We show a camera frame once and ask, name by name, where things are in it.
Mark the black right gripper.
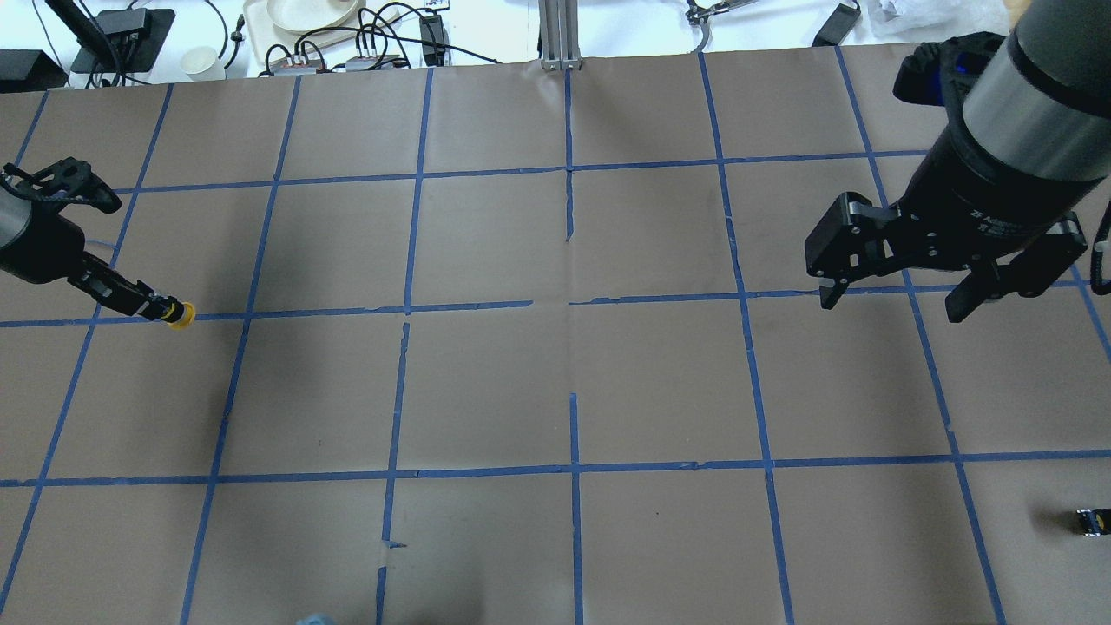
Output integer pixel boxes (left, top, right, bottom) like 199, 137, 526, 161
803, 130, 1088, 323

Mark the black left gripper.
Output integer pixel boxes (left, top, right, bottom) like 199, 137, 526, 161
1, 203, 170, 320

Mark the yellow push button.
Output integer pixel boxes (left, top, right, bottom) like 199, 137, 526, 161
156, 298, 197, 331

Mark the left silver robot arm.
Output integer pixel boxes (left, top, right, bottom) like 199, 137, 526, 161
1, 187, 196, 326

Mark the white paper cup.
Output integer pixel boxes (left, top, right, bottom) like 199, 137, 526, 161
179, 46, 227, 82

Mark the black power adapter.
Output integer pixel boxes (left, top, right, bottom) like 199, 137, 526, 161
811, 1, 862, 48

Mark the beige tray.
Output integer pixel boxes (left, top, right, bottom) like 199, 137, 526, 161
242, 1, 386, 63

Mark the beige plate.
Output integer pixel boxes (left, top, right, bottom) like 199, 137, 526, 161
266, 0, 360, 33

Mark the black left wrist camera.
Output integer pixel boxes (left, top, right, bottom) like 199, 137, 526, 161
3, 157, 122, 214

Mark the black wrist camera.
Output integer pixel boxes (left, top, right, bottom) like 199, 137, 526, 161
3, 157, 122, 214
892, 31, 1004, 112

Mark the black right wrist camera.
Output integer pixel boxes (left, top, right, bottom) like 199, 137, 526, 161
892, 31, 1004, 112

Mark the aluminium frame post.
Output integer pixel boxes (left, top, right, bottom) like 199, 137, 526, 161
538, 0, 582, 72

